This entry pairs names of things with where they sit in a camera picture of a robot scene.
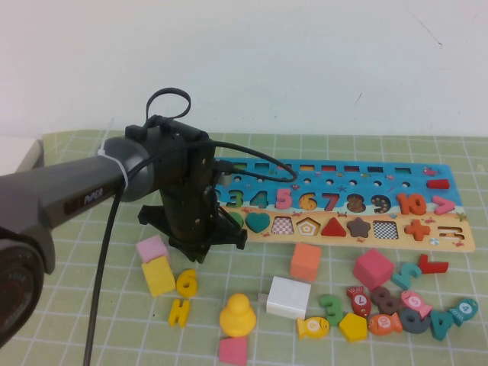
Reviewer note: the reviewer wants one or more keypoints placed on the yellow pentagon piece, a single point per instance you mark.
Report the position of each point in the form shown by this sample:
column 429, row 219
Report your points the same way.
column 353, row 327

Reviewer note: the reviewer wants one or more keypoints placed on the green circle piece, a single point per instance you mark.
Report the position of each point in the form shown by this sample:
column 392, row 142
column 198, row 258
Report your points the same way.
column 237, row 219

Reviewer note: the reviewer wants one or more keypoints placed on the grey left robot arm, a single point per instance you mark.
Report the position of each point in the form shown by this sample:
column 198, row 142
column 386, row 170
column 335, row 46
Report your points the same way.
column 57, row 190

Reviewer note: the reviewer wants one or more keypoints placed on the light pink foam cube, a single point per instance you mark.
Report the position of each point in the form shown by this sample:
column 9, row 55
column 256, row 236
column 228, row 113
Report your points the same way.
column 152, row 248

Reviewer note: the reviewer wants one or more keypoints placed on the teal heart piece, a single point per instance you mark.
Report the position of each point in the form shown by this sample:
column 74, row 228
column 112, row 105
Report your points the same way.
column 258, row 222

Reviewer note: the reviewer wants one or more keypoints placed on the pink greater-than sign piece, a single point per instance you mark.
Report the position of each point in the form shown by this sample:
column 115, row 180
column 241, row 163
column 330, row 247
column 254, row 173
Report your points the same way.
column 443, row 206

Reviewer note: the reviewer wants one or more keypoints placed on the red number seven piece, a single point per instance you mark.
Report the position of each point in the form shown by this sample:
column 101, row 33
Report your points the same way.
column 433, row 266

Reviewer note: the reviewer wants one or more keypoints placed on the grey number nine piece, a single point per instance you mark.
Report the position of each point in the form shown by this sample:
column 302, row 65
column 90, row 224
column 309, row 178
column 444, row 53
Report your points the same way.
column 406, row 328

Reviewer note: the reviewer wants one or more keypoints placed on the pink trapezoid piece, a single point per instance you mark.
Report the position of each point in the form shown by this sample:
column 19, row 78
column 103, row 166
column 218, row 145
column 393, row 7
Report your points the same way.
column 232, row 350

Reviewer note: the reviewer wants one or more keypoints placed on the white charger adapter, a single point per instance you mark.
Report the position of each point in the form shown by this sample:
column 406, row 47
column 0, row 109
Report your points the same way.
column 287, row 297

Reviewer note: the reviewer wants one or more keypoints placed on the green checked tablecloth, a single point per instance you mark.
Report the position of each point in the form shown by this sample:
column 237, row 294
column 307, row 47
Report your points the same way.
column 133, row 324

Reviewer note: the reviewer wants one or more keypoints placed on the red triangle piece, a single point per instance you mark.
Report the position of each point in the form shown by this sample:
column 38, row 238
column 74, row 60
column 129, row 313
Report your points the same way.
column 334, row 229

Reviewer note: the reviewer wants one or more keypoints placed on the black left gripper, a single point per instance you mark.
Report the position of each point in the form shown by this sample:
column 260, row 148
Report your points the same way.
column 183, row 213

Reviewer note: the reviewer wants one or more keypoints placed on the yellow number six piece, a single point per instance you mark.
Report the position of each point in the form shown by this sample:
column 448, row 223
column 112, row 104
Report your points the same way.
column 187, row 283

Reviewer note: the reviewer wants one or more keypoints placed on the teal number two piece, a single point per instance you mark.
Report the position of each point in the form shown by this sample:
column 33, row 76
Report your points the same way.
column 405, row 275

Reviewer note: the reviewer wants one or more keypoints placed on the orange number ten piece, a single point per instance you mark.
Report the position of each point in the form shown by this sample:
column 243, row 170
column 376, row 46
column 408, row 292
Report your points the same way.
column 411, row 204

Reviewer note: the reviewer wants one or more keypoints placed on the brown star piece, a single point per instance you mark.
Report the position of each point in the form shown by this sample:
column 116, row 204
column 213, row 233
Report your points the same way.
column 359, row 228

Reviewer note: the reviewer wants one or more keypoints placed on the orange plus sign piece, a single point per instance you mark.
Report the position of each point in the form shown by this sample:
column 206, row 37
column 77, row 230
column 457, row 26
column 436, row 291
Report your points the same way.
column 417, row 230

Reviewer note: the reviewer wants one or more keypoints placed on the yellow letter H piece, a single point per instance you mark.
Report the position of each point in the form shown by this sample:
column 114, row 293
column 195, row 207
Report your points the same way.
column 179, row 312

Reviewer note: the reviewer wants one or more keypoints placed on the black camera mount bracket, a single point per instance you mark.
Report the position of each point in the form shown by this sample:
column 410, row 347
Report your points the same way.
column 167, row 126

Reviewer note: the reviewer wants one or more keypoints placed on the teal wooden fish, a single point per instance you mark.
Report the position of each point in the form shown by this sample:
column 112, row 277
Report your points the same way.
column 463, row 310

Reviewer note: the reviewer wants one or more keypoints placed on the dark pink foam cube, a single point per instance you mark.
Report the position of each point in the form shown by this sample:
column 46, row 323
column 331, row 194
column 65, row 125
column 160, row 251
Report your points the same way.
column 373, row 268

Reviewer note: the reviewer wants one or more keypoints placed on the orange wooden fish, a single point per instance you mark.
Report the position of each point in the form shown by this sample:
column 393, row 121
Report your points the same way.
column 384, row 323

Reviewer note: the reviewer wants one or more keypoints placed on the brown number eight piece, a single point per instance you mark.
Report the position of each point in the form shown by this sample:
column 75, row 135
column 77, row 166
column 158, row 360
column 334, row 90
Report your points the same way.
column 386, row 301

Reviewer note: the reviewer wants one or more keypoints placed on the teal number four piece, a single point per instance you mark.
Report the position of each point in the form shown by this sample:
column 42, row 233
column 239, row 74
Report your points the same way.
column 440, row 326

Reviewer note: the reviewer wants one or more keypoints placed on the pink number five piece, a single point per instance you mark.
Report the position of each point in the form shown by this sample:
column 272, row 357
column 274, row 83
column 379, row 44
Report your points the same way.
column 284, row 199

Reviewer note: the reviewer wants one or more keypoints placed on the yellow wooden fish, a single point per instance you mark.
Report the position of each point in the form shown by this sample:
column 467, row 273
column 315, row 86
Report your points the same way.
column 312, row 327

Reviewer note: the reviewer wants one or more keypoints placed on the yellow foam cube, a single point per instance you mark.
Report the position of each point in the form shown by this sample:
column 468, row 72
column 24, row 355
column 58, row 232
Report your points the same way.
column 158, row 276

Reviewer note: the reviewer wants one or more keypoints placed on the white side ledge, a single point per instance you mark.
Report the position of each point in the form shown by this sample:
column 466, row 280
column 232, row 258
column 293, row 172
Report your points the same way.
column 15, row 152

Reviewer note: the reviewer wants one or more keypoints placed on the white zip tie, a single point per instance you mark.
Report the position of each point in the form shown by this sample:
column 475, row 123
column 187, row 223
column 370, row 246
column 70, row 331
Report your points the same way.
column 122, row 171

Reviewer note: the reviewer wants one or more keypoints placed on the yellow rubber duck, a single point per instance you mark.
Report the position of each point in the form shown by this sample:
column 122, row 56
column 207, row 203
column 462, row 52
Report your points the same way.
column 237, row 315

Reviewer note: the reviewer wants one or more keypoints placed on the orange foam cube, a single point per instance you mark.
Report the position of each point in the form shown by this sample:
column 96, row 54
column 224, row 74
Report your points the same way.
column 305, row 262

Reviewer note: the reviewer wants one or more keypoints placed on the red minus sign piece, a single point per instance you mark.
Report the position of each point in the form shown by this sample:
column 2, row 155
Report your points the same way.
column 437, row 184

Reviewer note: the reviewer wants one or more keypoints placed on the green number three piece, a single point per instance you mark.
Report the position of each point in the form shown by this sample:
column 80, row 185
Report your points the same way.
column 331, row 309

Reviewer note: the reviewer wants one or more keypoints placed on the blue wooden puzzle board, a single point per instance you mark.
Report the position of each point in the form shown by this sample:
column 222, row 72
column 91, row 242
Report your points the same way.
column 381, row 179

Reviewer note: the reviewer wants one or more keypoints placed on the pink wooden fish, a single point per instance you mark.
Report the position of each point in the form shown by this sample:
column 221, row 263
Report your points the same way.
column 415, row 304

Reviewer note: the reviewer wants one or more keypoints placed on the red wooden fish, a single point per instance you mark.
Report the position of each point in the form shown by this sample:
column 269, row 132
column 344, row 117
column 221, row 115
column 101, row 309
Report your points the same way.
column 359, row 301

